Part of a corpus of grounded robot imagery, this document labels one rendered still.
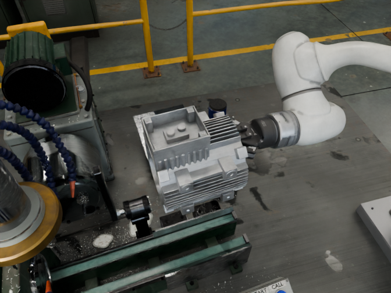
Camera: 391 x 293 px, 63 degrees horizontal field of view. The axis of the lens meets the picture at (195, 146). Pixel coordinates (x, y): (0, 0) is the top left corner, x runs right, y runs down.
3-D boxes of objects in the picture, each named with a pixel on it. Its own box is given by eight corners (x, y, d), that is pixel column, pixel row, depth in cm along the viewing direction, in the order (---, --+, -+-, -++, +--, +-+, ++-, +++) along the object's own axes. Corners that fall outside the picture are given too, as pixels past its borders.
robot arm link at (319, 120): (282, 151, 85) (270, 104, 86) (329, 141, 89) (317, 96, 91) (306, 144, 74) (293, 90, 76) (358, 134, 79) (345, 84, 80)
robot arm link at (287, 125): (304, 127, 74) (283, 131, 72) (292, 153, 80) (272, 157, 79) (284, 102, 79) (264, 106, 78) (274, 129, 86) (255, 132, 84)
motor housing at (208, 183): (169, 227, 75) (160, 179, 61) (149, 167, 87) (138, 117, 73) (245, 201, 80) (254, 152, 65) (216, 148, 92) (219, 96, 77)
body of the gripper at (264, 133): (265, 109, 78) (231, 114, 75) (282, 132, 73) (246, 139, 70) (257, 131, 84) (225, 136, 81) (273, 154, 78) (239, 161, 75)
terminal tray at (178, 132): (157, 175, 67) (153, 152, 61) (145, 140, 73) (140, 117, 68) (210, 159, 69) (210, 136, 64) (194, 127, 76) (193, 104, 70)
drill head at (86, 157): (41, 255, 102) (6, 217, 83) (38, 161, 127) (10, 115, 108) (118, 231, 107) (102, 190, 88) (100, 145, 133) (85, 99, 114)
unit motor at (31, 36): (43, 167, 121) (-11, 76, 90) (40, 111, 142) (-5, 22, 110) (110, 149, 127) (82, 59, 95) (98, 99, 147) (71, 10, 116)
